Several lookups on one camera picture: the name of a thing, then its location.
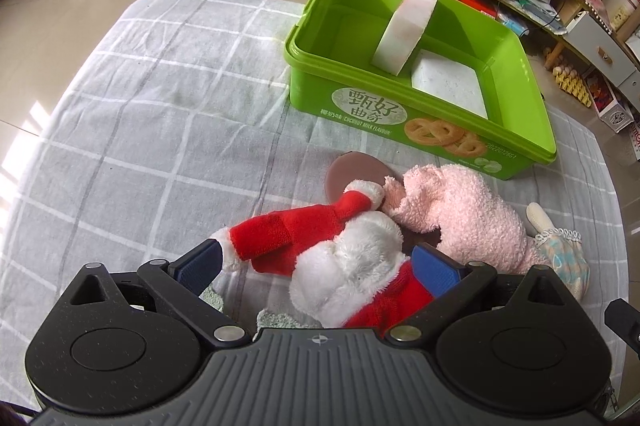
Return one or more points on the brown puff with ribbon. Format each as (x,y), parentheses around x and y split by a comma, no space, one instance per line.
(412,239)

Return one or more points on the beige rabbit doll blue dress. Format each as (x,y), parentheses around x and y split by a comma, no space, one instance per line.
(563,249)

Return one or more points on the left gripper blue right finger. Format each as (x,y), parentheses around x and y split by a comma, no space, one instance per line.
(437,272)

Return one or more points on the white patterned box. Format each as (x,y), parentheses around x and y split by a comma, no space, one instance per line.
(611,109)

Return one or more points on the green plastic cookie box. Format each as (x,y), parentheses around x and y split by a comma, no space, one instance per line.
(330,54)

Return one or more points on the pink fluffy plush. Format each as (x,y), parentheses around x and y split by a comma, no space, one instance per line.
(474,223)

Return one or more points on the red cardboard box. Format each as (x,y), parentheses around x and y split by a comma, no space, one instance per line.
(487,7)

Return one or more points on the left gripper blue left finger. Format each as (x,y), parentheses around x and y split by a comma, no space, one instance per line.
(198,268)

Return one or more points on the yellow egg tray toy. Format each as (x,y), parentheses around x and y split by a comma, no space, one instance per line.
(565,72)

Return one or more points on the red white santa plush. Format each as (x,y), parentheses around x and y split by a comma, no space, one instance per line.
(344,260)

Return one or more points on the grey checked table cloth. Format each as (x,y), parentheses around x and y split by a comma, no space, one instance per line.
(179,123)

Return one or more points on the brown round powder puff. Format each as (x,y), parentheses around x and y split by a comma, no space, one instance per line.
(351,166)

